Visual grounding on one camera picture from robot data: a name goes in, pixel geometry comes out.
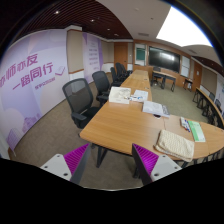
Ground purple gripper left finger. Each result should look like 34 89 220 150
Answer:
41 144 91 184

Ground right side wooden table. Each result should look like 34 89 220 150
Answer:
193 88 224 129

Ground black office chair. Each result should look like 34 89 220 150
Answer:
62 78 99 129
92 71 110 105

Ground long wooden conference table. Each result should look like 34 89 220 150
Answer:
80 70 224 165

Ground white document stack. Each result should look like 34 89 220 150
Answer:
142 101 170 117

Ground small desk near screen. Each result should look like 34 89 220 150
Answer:
151 70 176 91

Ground large wall display screen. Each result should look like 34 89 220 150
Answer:
148 47 180 73

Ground white box on table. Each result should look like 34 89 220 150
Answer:
109 86 131 104

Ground far black office chairs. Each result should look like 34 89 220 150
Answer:
110 63 132 87

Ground nearest black office chair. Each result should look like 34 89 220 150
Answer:
62 78 99 129

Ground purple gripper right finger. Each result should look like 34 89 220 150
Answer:
132 144 181 185

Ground white papers mid table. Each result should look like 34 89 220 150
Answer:
130 90 148 102

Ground green paper booklet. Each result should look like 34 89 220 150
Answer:
188 121 206 142

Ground beige folded towel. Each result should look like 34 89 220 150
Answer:
155 130 195 162

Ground small packet beside booklet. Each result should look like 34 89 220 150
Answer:
180 117 191 132

